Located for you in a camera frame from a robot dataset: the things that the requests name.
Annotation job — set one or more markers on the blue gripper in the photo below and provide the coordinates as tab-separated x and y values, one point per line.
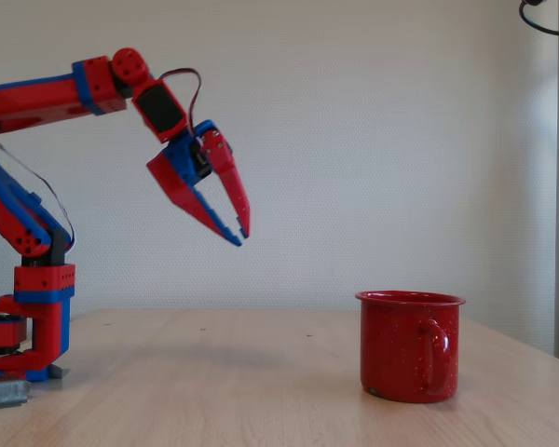
183	160

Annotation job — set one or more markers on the grey metal base clamp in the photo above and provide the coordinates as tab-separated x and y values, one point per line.
4	393

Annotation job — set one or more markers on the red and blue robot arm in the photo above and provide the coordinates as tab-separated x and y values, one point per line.
42	100

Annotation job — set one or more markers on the red enamel mug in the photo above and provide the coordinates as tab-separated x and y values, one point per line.
393	354

